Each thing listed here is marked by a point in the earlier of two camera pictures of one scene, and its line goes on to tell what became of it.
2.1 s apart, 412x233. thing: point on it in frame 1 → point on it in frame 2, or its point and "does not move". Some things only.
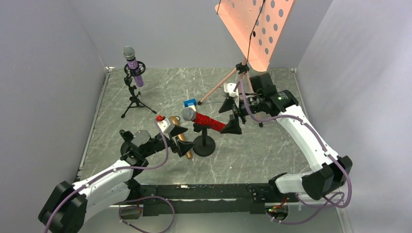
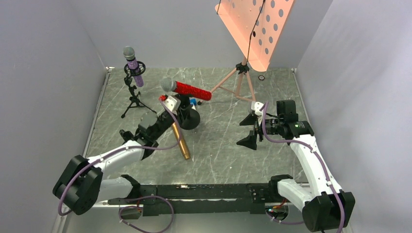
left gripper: x=175 y=141 → x=186 y=107
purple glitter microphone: x=128 y=53 does not move
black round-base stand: x=128 y=137 does not move
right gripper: x=240 y=111 → x=257 y=128
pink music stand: x=256 y=25 does not move
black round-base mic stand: x=205 y=145 → x=189 y=117
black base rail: x=206 y=197 does not move
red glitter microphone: x=189 y=114 → x=170 y=85
